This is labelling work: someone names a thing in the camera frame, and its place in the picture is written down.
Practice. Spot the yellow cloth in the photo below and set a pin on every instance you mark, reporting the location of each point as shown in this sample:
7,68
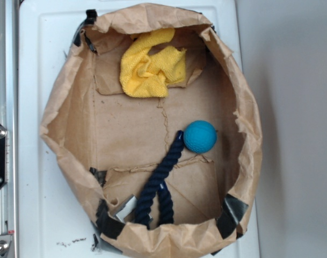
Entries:
144,75

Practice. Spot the blue dimpled ball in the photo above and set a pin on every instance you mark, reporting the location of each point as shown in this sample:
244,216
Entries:
200,136

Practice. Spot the brown paper bag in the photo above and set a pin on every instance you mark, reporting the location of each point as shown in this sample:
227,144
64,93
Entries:
107,144

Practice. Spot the white tray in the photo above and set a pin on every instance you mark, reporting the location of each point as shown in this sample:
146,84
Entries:
51,221

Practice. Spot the silver metal bracket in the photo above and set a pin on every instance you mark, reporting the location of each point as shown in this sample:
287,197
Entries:
134,211

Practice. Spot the aluminium frame rail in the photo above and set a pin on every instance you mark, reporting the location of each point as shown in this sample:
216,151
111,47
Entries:
9,14

